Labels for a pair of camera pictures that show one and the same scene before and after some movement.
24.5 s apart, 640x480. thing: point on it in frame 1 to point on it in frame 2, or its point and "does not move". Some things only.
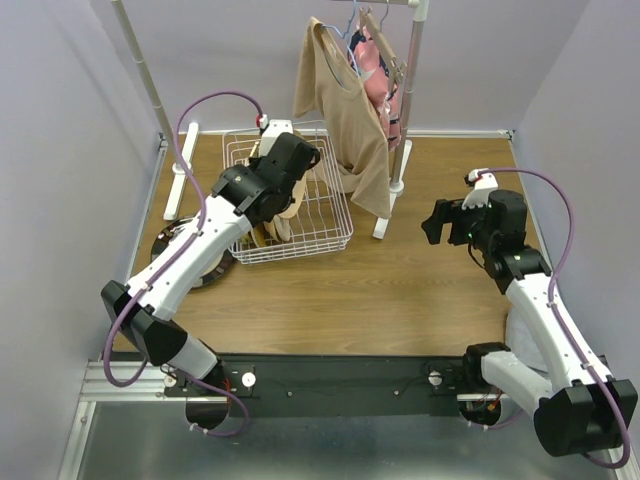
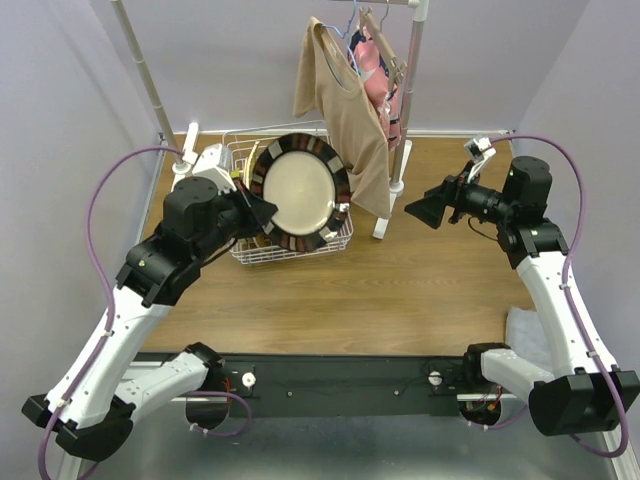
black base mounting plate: x=329 y=385 does not move
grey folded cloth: x=523 y=344 does not move
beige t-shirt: x=353 y=137 does not move
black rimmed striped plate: x=214 y=273 to x=307 y=179
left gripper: x=255 y=160 to x=257 y=211
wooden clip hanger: x=368 y=26 does not move
